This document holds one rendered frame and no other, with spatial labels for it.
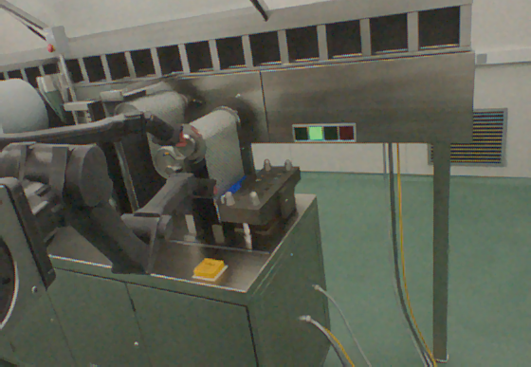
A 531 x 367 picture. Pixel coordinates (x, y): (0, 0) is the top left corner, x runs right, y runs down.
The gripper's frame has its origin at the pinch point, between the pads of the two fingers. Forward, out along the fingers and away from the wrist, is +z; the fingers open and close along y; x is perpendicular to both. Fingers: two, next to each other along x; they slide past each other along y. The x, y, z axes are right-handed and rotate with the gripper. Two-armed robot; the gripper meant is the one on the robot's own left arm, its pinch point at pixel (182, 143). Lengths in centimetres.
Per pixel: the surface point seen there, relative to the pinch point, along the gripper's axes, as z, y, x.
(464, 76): 21, 86, 33
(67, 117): -14.0, -42.4, 4.0
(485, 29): 202, 101, 180
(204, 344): 25, 9, -64
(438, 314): 104, 80, -40
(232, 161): 25.2, 5.5, 2.6
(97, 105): -14.8, -28.3, 7.7
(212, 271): 5.5, 18.8, -39.6
